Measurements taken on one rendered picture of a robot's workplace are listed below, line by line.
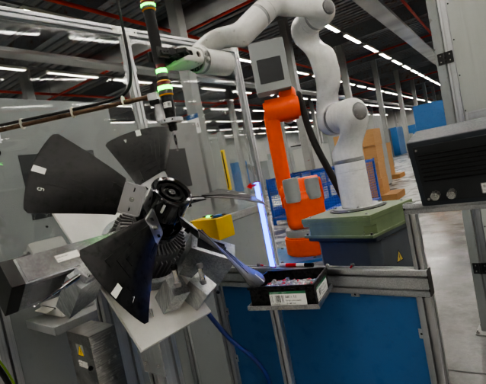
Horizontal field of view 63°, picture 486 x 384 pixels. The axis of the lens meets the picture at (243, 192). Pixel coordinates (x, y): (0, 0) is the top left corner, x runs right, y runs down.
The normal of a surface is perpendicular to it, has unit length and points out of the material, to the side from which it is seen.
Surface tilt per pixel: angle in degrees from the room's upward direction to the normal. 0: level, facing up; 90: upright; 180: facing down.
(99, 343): 90
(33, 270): 50
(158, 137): 43
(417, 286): 90
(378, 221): 90
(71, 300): 102
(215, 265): 125
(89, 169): 80
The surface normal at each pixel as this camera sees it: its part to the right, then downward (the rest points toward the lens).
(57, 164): 0.42, -0.26
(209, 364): 0.75, -0.11
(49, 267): 0.45, -0.72
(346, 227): -0.74, 0.18
